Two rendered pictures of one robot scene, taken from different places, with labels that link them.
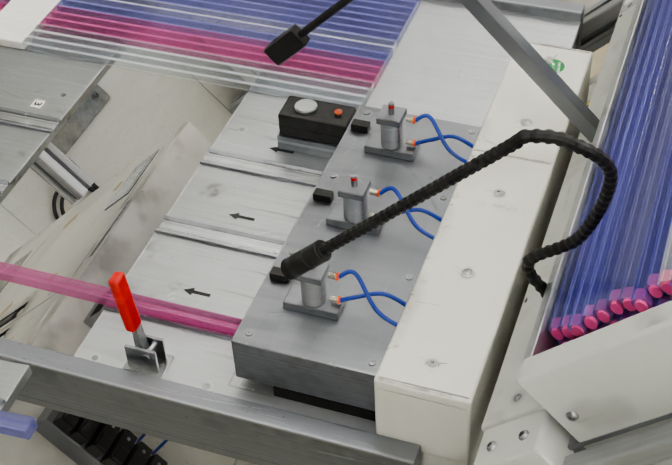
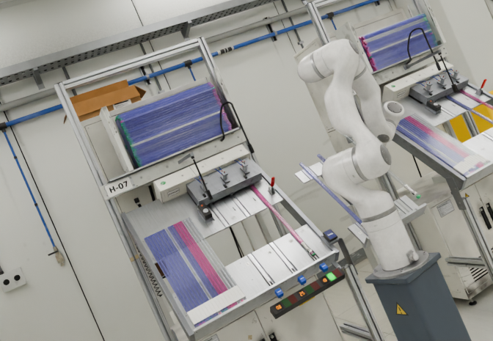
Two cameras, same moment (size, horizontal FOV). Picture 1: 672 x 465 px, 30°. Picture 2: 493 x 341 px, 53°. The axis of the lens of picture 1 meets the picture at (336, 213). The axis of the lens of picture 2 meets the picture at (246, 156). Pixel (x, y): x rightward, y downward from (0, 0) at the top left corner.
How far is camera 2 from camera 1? 250 cm
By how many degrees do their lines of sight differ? 89
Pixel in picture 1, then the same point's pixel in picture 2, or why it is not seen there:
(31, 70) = (240, 276)
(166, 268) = (255, 206)
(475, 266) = (220, 158)
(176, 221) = (245, 214)
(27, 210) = not seen: outside the picture
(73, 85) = (235, 265)
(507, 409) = (240, 138)
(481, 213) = (209, 165)
